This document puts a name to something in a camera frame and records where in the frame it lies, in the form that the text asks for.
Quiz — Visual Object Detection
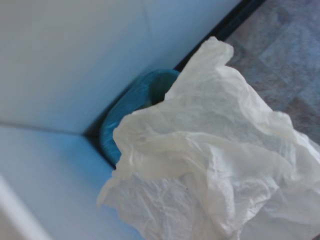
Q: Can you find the white vanity cabinet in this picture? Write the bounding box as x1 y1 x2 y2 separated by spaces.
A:
0 0 245 240

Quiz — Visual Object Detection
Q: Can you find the trash bin with blue bag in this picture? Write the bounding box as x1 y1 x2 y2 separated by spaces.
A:
99 69 181 168

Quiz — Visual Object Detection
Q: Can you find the white tissue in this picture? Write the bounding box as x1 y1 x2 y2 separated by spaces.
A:
96 36 320 240

